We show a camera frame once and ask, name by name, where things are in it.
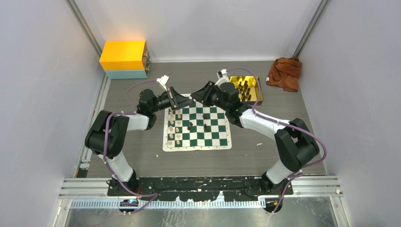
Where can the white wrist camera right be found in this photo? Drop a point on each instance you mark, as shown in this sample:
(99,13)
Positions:
(223,74)

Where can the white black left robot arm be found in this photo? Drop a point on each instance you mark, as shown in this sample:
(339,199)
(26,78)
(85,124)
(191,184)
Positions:
(107,134)

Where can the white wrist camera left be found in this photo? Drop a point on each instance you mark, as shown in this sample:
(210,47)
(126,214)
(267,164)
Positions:
(162,81)

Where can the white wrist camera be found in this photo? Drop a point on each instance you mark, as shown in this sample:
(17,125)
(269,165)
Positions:
(162,81)
(223,74)

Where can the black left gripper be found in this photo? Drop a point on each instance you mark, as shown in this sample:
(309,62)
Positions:
(176,100)

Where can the aluminium frame rail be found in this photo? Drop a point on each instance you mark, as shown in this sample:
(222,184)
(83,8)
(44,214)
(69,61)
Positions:
(92,193)

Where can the green white chess mat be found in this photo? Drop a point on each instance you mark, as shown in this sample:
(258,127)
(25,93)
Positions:
(177,138)

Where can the brown crumpled cloth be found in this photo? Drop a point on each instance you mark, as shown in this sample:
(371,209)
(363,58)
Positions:
(285,73)

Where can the yellow and teal box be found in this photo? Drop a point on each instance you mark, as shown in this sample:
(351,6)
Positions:
(125,59)

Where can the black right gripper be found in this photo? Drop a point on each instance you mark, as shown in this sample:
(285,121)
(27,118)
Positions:
(203,94)

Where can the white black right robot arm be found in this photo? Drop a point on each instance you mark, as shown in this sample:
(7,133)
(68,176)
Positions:
(295,144)

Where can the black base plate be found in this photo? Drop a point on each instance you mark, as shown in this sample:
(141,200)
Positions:
(232,188)

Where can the gold metal tin tray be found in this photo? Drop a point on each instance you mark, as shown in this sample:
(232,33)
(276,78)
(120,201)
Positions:
(248,89)

